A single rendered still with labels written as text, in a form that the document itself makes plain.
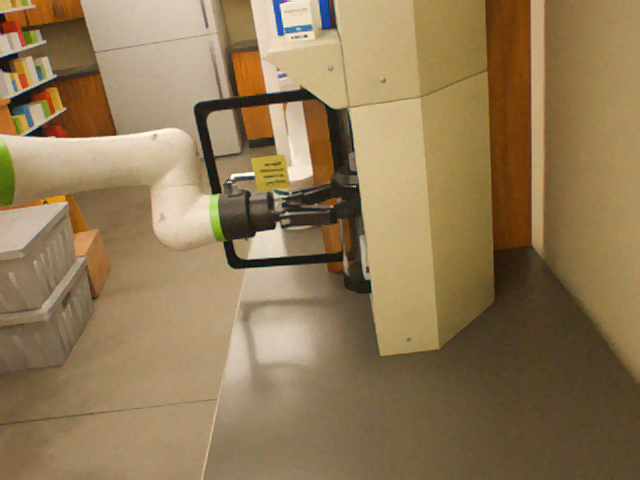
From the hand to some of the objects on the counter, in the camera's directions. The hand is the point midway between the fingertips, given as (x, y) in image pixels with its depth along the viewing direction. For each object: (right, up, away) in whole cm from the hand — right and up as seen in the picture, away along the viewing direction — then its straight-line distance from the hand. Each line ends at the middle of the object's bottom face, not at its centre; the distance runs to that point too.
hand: (358, 198), depth 119 cm
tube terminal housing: (+16, -21, +12) cm, 29 cm away
